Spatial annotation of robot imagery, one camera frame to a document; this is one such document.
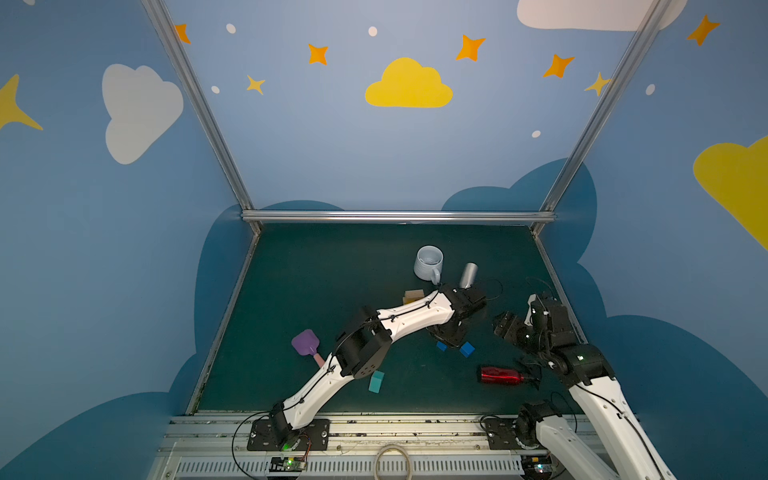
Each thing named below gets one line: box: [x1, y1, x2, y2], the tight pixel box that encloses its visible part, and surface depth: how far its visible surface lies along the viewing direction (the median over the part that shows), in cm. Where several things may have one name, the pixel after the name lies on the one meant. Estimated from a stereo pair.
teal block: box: [368, 370, 385, 394], surface depth 84 cm
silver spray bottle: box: [460, 262, 478, 289], surface depth 106 cm
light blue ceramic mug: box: [414, 245, 444, 285], surface depth 106 cm
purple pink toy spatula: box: [291, 329, 325, 368], surface depth 92 cm
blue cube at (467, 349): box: [459, 341, 476, 358], surface depth 89 cm
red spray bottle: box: [478, 366, 525, 385], surface depth 83 cm
